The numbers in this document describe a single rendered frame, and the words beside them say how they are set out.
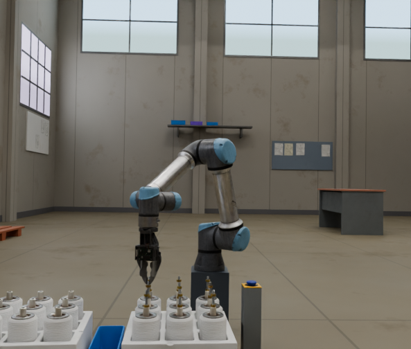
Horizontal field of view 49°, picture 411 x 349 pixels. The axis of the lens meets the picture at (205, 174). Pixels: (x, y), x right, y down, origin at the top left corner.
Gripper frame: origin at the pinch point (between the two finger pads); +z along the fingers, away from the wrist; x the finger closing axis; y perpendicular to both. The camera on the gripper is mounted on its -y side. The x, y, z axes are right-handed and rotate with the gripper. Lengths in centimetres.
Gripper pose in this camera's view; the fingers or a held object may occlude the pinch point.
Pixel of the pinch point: (148, 280)
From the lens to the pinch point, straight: 176.3
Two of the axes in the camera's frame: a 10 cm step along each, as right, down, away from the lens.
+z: -0.2, 10.0, -0.3
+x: 9.9, 0.1, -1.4
